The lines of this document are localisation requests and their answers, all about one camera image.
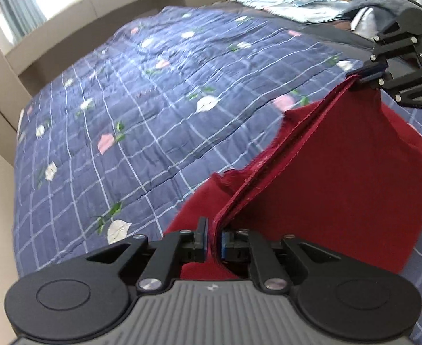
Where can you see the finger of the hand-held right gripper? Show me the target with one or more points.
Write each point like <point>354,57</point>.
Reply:
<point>374,68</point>
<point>412,86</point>

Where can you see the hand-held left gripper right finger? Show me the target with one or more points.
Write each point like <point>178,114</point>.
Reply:
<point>226,246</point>

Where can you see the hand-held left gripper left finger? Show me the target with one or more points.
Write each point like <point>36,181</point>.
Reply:
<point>202,244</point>

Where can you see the red sweater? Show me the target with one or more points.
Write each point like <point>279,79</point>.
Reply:
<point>340,187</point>

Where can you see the silver bag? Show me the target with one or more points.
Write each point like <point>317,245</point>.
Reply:
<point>363,19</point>

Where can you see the grey jacket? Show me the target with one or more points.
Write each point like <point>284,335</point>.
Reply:
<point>387,1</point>

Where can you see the light blue cloth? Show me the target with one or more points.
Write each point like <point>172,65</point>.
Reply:
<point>297,7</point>

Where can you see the blue checked floral quilt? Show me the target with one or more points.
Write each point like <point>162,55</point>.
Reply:
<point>142,122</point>

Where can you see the beige window cabinet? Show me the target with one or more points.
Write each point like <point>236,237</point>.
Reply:
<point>88,25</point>

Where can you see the light blue curtain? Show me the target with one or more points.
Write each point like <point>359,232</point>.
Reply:
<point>20,7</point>

